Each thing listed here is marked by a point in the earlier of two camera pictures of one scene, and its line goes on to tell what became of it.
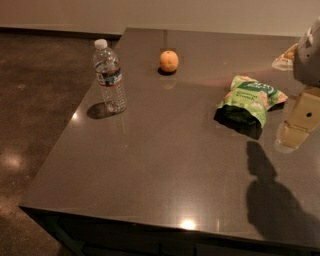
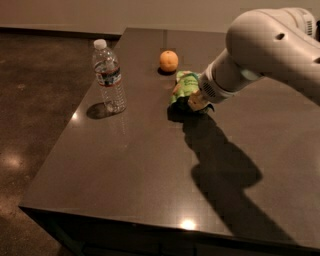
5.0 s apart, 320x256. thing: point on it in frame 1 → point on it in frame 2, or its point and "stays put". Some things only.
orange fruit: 169,61 stays put
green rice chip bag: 244,107 → 185,83
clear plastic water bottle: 107,68 stays put
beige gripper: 308,65 → 213,87
